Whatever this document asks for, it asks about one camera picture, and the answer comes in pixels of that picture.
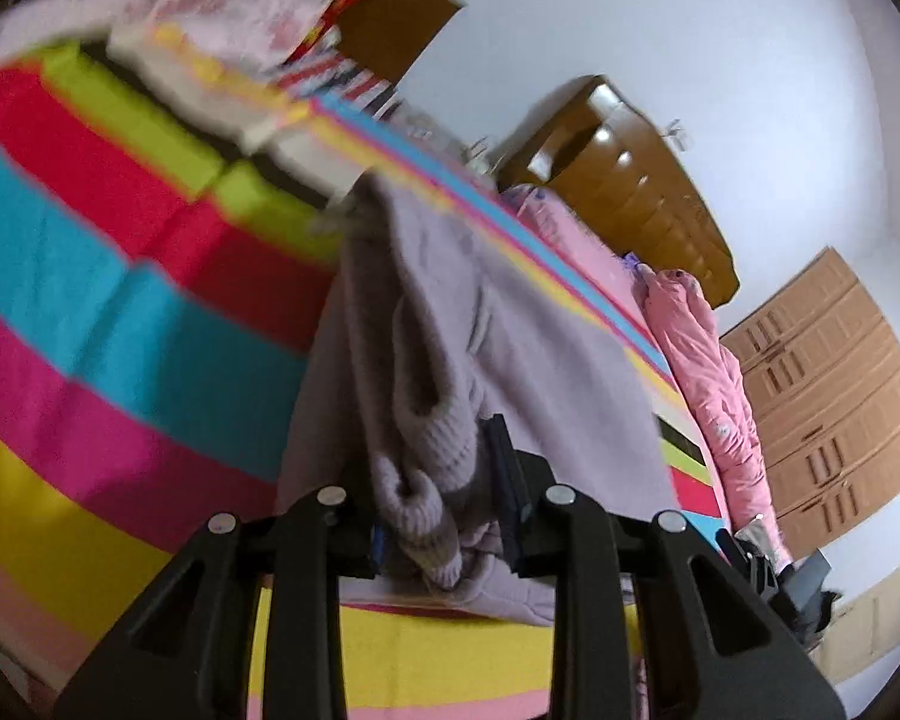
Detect light brown wooden wardrobe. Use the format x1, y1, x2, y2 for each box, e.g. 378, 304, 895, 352
722, 247, 900, 557

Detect pink padded jacket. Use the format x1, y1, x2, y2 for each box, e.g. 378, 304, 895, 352
637, 265, 793, 569

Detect multicolour striped bed blanket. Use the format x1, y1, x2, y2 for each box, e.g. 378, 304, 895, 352
0, 29, 728, 700

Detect red plaid bed sheet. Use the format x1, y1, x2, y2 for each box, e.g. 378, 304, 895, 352
271, 49, 400, 119

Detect white wall socket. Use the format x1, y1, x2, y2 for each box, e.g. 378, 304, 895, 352
660, 119, 694, 153

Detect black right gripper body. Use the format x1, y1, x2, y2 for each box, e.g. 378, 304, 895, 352
717, 528, 842, 652

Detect dark brown wooden headboard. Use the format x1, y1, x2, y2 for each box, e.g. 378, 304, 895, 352
149, 0, 467, 90

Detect lilac fleece pants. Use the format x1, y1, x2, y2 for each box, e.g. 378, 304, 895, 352
276, 172, 676, 626

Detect pink bed sheet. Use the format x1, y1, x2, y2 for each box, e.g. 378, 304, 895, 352
499, 184, 649, 335

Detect pink floral quilt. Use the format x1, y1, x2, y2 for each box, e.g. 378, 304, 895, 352
0, 0, 333, 70

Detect glossy carved wooden headboard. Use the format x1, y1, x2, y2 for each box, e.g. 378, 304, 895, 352
497, 75, 740, 307

